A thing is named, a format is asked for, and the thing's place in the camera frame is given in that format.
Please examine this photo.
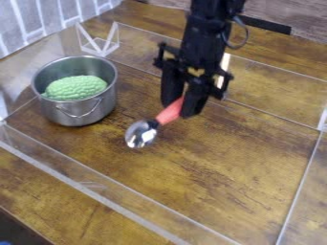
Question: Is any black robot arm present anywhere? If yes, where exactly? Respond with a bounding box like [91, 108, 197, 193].
[153, 0, 249, 119]

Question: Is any clear acrylic tray enclosure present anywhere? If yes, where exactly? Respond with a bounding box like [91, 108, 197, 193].
[0, 25, 327, 245]

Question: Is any pink handled metal spoon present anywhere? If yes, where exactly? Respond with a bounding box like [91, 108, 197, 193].
[125, 97, 184, 148]

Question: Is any stainless steel pot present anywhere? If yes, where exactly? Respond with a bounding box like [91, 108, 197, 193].
[30, 56, 117, 126]

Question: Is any green bumpy toy gourd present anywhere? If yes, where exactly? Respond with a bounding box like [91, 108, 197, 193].
[42, 76, 106, 100]

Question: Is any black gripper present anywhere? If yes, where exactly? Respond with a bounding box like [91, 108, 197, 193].
[153, 12, 232, 119]

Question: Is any clear acrylic corner bracket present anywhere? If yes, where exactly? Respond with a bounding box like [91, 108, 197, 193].
[74, 22, 120, 57]

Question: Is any black strip on table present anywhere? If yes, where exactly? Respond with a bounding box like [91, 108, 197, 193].
[240, 15, 290, 35]

